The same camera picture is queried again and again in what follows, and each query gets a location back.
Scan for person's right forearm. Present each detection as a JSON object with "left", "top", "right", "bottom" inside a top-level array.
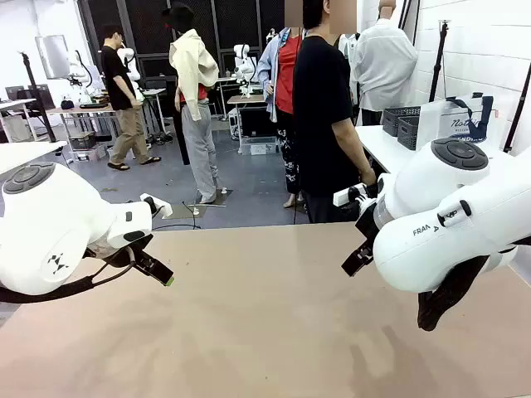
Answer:
[{"left": 331, "top": 118, "right": 374, "bottom": 175}]

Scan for black cabinet under table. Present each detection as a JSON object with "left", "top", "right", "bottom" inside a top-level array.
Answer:
[{"left": 239, "top": 108, "right": 278, "bottom": 138}]

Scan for clear plastic storage box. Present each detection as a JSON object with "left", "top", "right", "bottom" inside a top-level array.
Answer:
[{"left": 240, "top": 136, "right": 278, "bottom": 157}]

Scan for metal mannequin base plate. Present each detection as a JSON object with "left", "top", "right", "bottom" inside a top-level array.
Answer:
[
  {"left": 188, "top": 188, "right": 234, "bottom": 207},
  {"left": 163, "top": 202, "right": 208, "bottom": 220}
]

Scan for grey reflector panel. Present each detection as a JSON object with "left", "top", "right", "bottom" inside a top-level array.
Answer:
[{"left": 34, "top": 34, "right": 72, "bottom": 80}]

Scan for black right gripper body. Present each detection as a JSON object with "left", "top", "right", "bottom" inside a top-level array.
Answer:
[{"left": 354, "top": 197, "right": 382, "bottom": 250}]

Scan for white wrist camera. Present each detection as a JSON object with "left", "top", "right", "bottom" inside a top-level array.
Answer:
[
  {"left": 139, "top": 192, "right": 173, "bottom": 220},
  {"left": 333, "top": 183, "right": 370, "bottom": 207}
]

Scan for mannequin with cream jacket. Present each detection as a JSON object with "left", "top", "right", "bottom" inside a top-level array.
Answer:
[{"left": 161, "top": 2, "right": 221, "bottom": 205}]

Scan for translucent shopping bag navy handles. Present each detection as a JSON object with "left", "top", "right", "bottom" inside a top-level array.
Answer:
[{"left": 417, "top": 94, "right": 494, "bottom": 153}]

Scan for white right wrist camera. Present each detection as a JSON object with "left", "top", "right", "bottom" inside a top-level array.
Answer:
[{"left": 333, "top": 183, "right": 370, "bottom": 207}]

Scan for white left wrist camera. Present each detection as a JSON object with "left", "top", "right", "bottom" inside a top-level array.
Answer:
[{"left": 139, "top": 192, "right": 173, "bottom": 220}]

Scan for white side table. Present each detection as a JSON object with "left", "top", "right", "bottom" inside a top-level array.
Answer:
[{"left": 355, "top": 124, "right": 531, "bottom": 175}]

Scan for black tripod stand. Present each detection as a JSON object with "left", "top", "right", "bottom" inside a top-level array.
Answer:
[
  {"left": 17, "top": 51, "right": 58, "bottom": 143},
  {"left": 503, "top": 61, "right": 531, "bottom": 153},
  {"left": 428, "top": 19, "right": 452, "bottom": 103}
]

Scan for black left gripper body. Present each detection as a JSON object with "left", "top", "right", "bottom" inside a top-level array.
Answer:
[{"left": 105, "top": 233, "right": 155, "bottom": 269}]

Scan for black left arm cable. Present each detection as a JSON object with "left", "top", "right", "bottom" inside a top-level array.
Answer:
[{"left": 0, "top": 247, "right": 138, "bottom": 304}]

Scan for person in black t-shirt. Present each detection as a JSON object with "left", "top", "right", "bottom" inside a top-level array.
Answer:
[{"left": 292, "top": 0, "right": 377, "bottom": 225}]

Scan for black floor cable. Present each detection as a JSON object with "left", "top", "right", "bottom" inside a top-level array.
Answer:
[{"left": 151, "top": 201, "right": 204, "bottom": 231}]

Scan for brown-top background table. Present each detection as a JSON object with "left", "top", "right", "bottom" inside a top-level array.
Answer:
[{"left": 227, "top": 94, "right": 266, "bottom": 154}]

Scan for mannequin with red top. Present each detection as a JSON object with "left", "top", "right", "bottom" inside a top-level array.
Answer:
[{"left": 256, "top": 25, "right": 310, "bottom": 208}]

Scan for background person khaki trousers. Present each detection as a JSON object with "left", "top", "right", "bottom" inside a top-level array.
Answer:
[{"left": 100, "top": 24, "right": 163, "bottom": 172}]

